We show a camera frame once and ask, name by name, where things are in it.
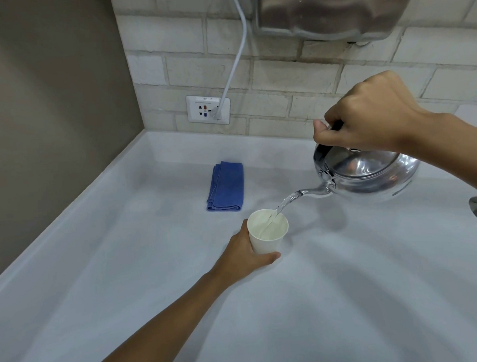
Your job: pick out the stainless steel hand dryer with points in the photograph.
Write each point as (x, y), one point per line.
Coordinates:
(333, 11)

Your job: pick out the person's left hand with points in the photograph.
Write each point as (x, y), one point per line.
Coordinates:
(235, 254)

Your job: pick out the white wall power socket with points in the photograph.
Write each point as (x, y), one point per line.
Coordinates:
(207, 110)

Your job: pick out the folded blue cloth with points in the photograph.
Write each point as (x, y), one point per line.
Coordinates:
(225, 186)

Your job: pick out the person's left forearm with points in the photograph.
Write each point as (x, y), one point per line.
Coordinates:
(158, 328)

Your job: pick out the shiny steel kettle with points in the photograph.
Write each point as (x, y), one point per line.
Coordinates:
(364, 173)

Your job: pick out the white paper cup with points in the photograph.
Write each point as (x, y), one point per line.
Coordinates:
(267, 231)

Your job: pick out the person's left thumb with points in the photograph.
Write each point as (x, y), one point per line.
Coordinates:
(265, 259)

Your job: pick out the person's right hand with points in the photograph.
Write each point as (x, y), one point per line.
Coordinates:
(371, 110)

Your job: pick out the person's right forearm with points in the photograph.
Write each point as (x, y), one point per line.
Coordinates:
(450, 150)

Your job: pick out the white power plug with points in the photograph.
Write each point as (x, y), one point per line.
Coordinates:
(217, 112)

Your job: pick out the person's right thumb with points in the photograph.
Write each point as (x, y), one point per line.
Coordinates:
(320, 131)

